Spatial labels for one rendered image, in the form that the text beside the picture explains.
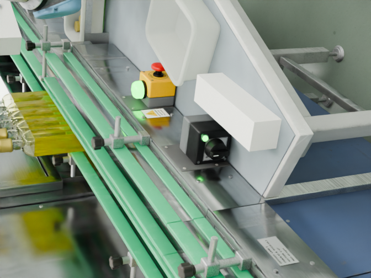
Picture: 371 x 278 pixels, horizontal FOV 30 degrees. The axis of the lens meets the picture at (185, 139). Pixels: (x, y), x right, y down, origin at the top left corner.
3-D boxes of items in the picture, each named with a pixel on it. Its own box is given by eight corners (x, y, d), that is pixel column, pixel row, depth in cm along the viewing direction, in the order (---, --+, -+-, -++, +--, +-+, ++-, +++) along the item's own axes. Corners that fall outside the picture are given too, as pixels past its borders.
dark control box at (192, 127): (212, 144, 156) (179, 148, 152) (217, 112, 152) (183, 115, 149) (229, 161, 149) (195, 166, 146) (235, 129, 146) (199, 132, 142)
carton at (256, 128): (222, 72, 149) (197, 74, 146) (281, 119, 130) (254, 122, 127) (218, 98, 151) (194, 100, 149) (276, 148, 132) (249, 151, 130)
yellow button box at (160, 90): (164, 94, 177) (137, 96, 174) (167, 67, 174) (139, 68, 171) (175, 105, 172) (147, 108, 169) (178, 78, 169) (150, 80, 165)
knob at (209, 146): (221, 155, 148) (229, 163, 145) (202, 158, 146) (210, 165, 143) (224, 137, 146) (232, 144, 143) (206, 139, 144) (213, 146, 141)
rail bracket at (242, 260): (243, 257, 122) (174, 271, 117) (249, 223, 119) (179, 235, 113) (254, 271, 119) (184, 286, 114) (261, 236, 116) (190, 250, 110)
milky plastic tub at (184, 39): (191, -31, 160) (157, -31, 156) (232, 24, 145) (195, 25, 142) (175, 32, 171) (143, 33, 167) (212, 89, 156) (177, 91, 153)
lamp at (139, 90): (139, 94, 173) (128, 95, 171) (141, 77, 171) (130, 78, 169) (146, 101, 169) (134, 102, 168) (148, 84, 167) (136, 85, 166)
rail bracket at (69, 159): (97, 169, 192) (50, 175, 187) (99, 147, 189) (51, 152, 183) (102, 176, 189) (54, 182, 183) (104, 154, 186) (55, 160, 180)
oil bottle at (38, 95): (71, 105, 208) (-1, 111, 199) (72, 87, 206) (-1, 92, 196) (77, 112, 204) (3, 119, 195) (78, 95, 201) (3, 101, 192)
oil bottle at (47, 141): (96, 140, 190) (17, 148, 181) (97, 122, 187) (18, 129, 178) (102, 150, 186) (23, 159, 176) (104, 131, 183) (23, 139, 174)
